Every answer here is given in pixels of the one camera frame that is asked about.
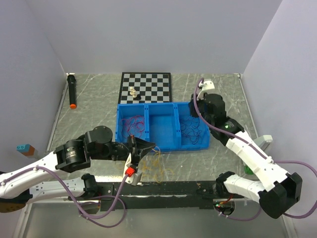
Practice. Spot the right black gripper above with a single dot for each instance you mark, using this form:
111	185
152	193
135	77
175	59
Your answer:
193	111

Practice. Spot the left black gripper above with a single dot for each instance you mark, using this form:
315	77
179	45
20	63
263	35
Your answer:
137	148

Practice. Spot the blue three-compartment plastic bin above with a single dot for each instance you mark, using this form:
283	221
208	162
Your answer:
169	125

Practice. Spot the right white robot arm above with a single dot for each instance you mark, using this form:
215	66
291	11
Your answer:
276	190

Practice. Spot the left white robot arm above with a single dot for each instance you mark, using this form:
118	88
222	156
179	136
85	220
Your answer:
41	179

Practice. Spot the black and white chessboard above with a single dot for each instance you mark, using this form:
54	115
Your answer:
154	87

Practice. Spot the white tape dispenser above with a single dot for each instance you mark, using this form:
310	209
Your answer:
264	142

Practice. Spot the green toy piece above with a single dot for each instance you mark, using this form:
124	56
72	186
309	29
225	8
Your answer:
248	170

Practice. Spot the black microphone orange tip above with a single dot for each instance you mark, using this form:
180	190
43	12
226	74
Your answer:
72	90

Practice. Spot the blue and brown toy block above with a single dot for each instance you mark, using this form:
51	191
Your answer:
26	149

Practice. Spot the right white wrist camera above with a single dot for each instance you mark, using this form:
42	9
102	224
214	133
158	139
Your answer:
205	87

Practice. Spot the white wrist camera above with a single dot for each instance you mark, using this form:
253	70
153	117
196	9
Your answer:
132	172
205	87

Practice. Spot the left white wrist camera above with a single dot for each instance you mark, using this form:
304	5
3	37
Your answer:
132	172

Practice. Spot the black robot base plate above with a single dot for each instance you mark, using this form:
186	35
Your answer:
173	194

